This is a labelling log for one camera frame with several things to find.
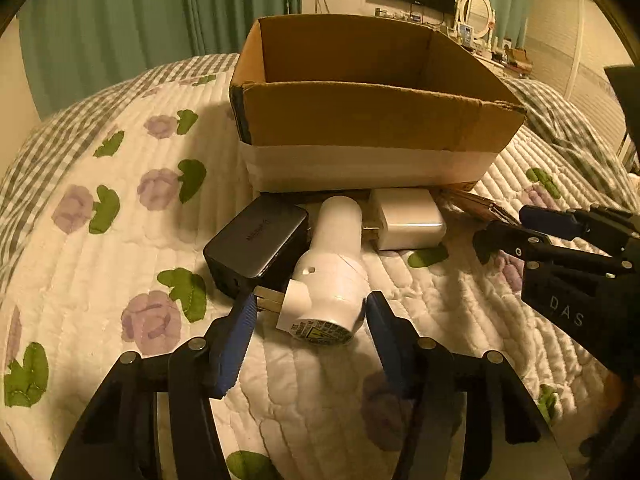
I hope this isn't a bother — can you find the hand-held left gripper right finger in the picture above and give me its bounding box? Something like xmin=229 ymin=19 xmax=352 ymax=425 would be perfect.
xmin=365 ymin=290 xmax=574 ymax=480

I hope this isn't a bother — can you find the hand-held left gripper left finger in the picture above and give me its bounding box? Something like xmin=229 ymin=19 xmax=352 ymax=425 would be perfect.
xmin=50 ymin=291 xmax=259 ymax=480

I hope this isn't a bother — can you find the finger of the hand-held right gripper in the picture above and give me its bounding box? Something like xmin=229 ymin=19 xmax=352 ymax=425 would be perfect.
xmin=519 ymin=204 xmax=640 ymax=257
xmin=472 ymin=222 xmax=623 ymax=275

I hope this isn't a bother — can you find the brown leather key case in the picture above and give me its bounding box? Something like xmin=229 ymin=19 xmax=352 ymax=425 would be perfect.
xmin=439 ymin=189 xmax=521 ymax=226

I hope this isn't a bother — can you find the white cylindrical plug adapter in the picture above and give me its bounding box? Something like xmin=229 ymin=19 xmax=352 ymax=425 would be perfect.
xmin=255 ymin=195 xmax=370 ymax=345

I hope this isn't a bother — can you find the brown cardboard box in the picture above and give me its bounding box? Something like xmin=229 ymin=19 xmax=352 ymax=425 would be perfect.
xmin=229 ymin=14 xmax=528 ymax=195

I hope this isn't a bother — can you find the black power adapter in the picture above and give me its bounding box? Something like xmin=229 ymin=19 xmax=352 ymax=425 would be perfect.
xmin=203 ymin=195 xmax=310 ymax=298

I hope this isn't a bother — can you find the white square charger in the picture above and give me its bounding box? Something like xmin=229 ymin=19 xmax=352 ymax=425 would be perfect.
xmin=362 ymin=188 xmax=448 ymax=252

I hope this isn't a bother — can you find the floral quilted bed blanket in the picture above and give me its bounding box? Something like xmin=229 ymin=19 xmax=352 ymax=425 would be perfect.
xmin=0 ymin=52 xmax=640 ymax=480

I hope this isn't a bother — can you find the dark chair back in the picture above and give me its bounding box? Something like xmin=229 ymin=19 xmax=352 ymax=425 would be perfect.
xmin=603 ymin=64 xmax=640 ymax=171

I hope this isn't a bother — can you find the cluttered dressing table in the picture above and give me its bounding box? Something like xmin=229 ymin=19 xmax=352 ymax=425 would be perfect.
xmin=372 ymin=7 xmax=535 ymax=80

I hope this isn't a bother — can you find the white slatted wardrobe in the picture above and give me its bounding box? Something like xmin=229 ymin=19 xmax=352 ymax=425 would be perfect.
xmin=522 ymin=0 xmax=628 ymax=128

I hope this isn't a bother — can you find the white oval vanity mirror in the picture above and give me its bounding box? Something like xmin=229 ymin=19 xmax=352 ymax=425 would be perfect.
xmin=457 ymin=0 xmax=497 ymax=40

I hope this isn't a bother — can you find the wide green curtain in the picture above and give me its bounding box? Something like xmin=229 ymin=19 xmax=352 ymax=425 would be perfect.
xmin=17 ymin=0 xmax=302 ymax=122

